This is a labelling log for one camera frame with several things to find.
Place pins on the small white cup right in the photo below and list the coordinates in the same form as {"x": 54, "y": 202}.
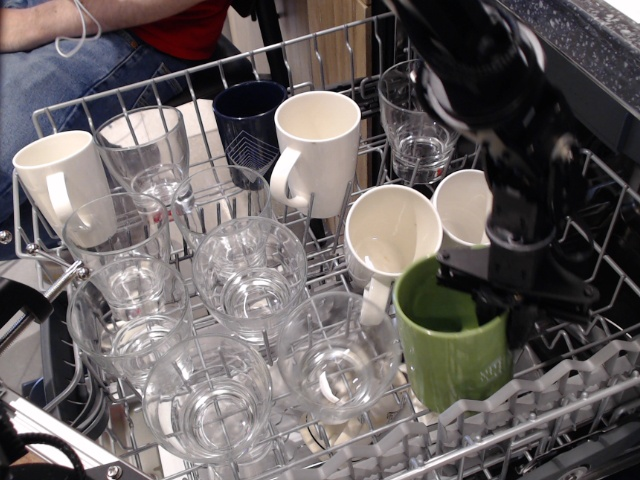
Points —
{"x": 463, "y": 201}

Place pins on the dark blue cup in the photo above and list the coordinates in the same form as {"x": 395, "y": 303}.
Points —
{"x": 244, "y": 115}

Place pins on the clear tumbler back right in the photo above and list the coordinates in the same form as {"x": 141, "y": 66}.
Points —
{"x": 421, "y": 146}

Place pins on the clear glass front bottom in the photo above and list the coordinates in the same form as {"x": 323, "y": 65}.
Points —
{"x": 208, "y": 399}

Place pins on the clear glass left middle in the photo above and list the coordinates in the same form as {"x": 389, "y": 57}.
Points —
{"x": 117, "y": 226}

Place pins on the green ceramic mug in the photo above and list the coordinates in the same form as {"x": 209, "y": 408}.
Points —
{"x": 451, "y": 351}

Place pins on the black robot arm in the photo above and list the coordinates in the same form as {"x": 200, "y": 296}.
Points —
{"x": 482, "y": 72}

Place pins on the person in jeans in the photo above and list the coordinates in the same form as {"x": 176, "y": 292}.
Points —
{"x": 55, "y": 52}

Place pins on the clear tall glass back left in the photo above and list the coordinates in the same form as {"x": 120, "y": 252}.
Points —
{"x": 146, "y": 150}

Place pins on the grey wire dishwasher rack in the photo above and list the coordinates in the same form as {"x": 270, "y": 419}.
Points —
{"x": 571, "y": 411}

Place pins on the clear glass front centre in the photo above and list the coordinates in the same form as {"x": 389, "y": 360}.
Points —
{"x": 338, "y": 353}

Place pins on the tall white mug with handle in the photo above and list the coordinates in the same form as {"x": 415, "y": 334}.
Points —
{"x": 318, "y": 134}

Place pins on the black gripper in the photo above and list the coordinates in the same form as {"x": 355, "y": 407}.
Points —
{"x": 527, "y": 280}

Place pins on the speckled dark countertop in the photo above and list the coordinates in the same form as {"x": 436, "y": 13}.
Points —
{"x": 594, "y": 35}

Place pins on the tilted white mug centre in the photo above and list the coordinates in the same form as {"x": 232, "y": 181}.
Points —
{"x": 387, "y": 229}

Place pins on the clear glass centre back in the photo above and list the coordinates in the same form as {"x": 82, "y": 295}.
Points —
{"x": 213, "y": 196}

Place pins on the white mug far left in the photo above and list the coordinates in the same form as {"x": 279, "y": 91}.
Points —
{"x": 61, "y": 173}

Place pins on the clear glass front left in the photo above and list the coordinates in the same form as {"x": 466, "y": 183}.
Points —
{"x": 128, "y": 314}

